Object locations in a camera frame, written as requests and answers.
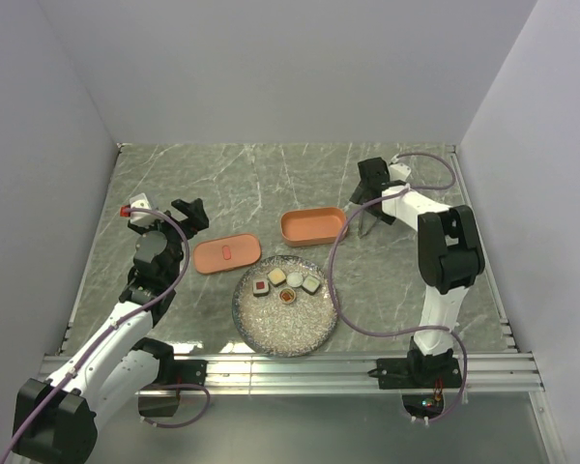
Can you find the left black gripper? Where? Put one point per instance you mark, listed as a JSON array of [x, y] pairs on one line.
[[196, 219]]

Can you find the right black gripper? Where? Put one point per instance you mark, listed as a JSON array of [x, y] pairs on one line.
[[359, 195]]

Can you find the metal tongs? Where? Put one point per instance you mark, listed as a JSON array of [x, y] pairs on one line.
[[368, 218]]

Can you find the orange lunch box base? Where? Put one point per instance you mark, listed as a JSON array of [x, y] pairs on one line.
[[312, 227]]

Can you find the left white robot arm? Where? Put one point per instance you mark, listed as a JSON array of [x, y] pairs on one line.
[[59, 419]]

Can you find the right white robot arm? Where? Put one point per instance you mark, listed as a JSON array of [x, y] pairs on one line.
[[450, 258]]

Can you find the orange lunch box lid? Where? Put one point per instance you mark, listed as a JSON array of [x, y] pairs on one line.
[[226, 254]]

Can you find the red topped sushi piece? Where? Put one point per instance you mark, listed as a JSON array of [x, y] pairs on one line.
[[260, 287]]

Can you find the cream topped sushi piece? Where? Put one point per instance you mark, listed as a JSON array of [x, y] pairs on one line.
[[276, 277]]

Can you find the white round sushi piece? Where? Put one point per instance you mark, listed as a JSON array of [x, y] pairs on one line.
[[295, 279]]

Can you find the orange topped sushi cup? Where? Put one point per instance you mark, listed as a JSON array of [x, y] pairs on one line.
[[287, 295]]

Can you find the speckled round plate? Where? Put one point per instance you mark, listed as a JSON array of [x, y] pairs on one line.
[[267, 326]]

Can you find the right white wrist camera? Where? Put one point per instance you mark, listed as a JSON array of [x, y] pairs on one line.
[[399, 172]]

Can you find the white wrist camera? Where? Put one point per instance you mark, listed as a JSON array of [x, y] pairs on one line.
[[138, 210], [399, 172]]

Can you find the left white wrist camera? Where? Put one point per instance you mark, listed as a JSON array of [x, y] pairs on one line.
[[138, 210]]

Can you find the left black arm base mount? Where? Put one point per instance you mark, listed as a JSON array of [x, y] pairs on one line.
[[189, 371]]

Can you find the aluminium front rail frame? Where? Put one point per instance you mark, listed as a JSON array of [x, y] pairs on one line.
[[346, 373]]

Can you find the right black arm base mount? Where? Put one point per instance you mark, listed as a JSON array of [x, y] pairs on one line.
[[401, 374]]

